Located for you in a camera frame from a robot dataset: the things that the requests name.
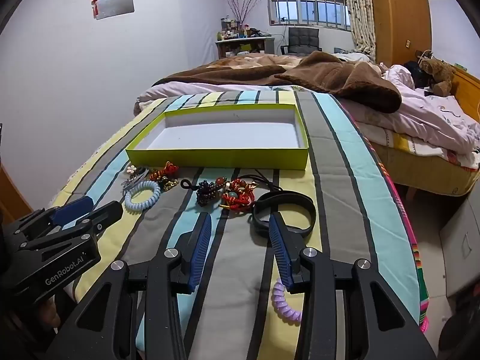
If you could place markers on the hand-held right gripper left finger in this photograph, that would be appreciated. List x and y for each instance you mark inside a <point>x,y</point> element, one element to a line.
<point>199,247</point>

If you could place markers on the grey desk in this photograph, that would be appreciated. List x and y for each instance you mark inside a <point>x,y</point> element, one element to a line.
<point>243,44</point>

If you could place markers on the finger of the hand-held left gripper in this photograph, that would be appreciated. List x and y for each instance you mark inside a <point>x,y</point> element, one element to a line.
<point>73,210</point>
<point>101,217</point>

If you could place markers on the brown teddy bear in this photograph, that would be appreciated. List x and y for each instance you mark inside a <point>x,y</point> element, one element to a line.
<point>438,71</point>

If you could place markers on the wooden furniture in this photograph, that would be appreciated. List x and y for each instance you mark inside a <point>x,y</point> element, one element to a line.
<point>11,195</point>

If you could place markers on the barred window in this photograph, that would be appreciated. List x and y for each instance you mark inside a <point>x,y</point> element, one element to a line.
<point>307,11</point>

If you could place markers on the patterned curtain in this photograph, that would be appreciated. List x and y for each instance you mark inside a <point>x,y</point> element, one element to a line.
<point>360,15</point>

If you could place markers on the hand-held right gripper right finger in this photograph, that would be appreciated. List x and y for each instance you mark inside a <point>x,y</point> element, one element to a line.
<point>281,255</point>

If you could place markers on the black bag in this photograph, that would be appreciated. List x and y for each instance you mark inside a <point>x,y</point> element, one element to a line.
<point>414,73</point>

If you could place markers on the pale pink quilt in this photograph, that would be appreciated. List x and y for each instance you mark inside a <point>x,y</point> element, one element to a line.
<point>431,120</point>

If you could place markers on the wooden headboard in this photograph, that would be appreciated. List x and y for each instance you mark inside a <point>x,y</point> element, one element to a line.
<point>468,90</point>

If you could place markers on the black wristband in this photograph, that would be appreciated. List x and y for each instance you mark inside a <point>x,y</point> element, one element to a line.
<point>300,198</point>

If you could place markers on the bright striped cloth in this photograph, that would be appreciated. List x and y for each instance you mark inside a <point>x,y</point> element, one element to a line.
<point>403,210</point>

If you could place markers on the wooden wardrobe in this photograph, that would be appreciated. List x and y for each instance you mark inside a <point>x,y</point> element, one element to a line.
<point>405,15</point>

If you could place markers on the yellow bed base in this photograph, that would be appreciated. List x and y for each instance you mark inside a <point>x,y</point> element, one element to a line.
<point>431,176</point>

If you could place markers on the yellow-green cardboard tray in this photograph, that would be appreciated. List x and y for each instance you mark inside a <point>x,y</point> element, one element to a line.
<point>225,135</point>

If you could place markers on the striped blanket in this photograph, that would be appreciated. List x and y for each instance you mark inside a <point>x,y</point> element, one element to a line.
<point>337,195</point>

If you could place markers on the purple flower branches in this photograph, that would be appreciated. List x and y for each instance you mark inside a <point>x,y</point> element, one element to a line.
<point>242,7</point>

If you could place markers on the black office chair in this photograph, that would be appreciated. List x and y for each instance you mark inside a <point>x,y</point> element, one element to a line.
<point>303,37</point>

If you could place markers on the group of desk bottles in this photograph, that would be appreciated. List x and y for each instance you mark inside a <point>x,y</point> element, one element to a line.
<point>232,26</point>

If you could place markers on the brown fleece blanket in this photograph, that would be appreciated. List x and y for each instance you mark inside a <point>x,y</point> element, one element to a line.
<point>337,78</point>

